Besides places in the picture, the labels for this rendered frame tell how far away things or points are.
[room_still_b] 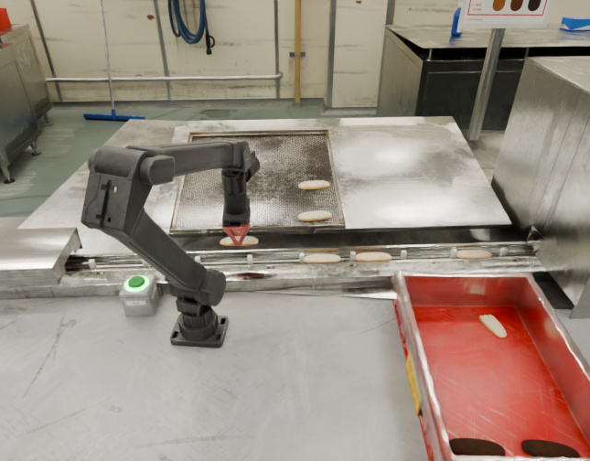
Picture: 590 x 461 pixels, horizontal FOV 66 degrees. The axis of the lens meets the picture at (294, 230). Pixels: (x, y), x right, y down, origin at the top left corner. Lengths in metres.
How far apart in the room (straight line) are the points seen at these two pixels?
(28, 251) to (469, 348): 1.10
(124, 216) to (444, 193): 1.05
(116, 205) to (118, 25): 4.30
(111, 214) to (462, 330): 0.82
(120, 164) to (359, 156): 1.02
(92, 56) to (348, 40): 2.46
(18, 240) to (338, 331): 0.87
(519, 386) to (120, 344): 0.87
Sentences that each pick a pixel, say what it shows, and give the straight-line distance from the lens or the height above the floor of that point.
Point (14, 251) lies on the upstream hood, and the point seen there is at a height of 0.92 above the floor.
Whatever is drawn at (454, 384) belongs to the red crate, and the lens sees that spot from 1.05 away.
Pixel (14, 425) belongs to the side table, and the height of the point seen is 0.82.
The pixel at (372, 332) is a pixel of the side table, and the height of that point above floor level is 0.82.
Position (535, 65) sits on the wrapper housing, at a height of 1.29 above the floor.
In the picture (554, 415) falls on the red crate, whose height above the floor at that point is 0.82.
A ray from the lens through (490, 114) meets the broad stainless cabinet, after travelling 3.10.
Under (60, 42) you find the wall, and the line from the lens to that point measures 5.18.
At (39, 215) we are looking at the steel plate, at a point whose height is 0.82.
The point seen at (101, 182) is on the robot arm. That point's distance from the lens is 0.73.
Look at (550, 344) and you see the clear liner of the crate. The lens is 1.13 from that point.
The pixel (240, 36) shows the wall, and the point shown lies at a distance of 4.78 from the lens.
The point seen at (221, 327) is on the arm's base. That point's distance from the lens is 1.10.
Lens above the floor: 1.62
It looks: 35 degrees down
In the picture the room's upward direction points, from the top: straight up
